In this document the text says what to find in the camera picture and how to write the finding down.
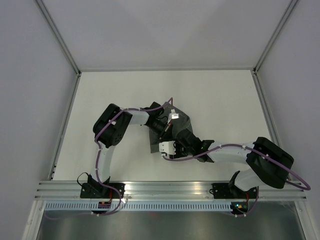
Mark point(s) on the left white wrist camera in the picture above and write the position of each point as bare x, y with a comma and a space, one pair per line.
173, 115

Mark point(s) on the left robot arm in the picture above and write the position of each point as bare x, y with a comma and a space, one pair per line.
110, 129

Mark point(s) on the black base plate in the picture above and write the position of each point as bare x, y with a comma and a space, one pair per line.
224, 191
98, 191

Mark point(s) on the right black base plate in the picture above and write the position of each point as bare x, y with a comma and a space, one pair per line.
224, 191

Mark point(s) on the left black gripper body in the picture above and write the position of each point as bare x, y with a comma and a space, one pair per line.
158, 127

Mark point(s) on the aluminium front rail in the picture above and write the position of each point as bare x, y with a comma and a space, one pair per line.
162, 191

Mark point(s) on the grey cloth napkin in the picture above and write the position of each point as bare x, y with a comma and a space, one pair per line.
183, 122

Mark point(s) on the right aluminium frame post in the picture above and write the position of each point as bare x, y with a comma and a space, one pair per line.
275, 34

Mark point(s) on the white slotted cable duct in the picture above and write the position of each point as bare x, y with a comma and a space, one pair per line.
151, 206

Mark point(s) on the left aluminium frame post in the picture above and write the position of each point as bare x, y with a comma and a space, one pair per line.
57, 35

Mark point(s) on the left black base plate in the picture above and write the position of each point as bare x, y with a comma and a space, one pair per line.
98, 191

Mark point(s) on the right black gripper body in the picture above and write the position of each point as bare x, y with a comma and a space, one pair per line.
181, 151

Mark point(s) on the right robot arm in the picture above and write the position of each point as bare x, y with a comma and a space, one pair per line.
264, 158

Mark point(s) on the aluminium frame post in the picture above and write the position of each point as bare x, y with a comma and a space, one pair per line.
275, 34
57, 35

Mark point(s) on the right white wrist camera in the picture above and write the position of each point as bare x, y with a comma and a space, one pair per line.
167, 148

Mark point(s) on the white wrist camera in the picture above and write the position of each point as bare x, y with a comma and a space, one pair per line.
167, 148
173, 115

